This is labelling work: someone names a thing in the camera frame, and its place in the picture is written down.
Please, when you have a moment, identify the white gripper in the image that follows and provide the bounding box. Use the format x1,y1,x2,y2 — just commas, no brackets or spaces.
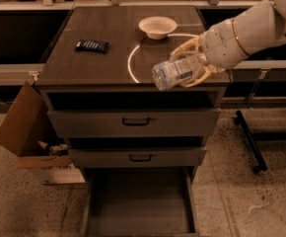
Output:
170,19,249,88

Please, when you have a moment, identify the clear plastic water bottle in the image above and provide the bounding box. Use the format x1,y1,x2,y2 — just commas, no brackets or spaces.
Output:
152,53,206,91

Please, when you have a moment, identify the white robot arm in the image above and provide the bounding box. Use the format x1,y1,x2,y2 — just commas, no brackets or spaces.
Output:
172,0,286,87

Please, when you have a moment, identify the top grey drawer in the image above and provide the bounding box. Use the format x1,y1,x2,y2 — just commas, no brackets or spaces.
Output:
48,109,220,138

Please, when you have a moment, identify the grey drawer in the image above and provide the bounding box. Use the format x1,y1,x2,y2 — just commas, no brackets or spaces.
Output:
48,109,220,138
69,147,206,168

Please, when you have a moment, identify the middle grey drawer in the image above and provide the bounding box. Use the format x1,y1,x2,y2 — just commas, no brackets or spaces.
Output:
69,147,206,168

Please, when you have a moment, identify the dark wooden drawer cabinet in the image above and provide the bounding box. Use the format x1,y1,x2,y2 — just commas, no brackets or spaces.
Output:
34,5,232,183

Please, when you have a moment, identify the open bottom drawer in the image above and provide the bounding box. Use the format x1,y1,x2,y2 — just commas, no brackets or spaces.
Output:
81,167,200,237

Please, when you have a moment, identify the white bowl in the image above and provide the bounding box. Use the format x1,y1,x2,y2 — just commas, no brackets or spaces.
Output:
138,16,178,40

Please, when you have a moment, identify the black wheeled stand leg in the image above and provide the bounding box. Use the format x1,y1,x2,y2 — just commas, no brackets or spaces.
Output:
235,111,267,174

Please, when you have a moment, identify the dark snack bar packet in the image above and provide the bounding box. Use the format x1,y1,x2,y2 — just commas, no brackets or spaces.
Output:
75,39,109,53

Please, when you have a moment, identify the open cardboard box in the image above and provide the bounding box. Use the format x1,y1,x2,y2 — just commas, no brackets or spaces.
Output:
0,82,85,185

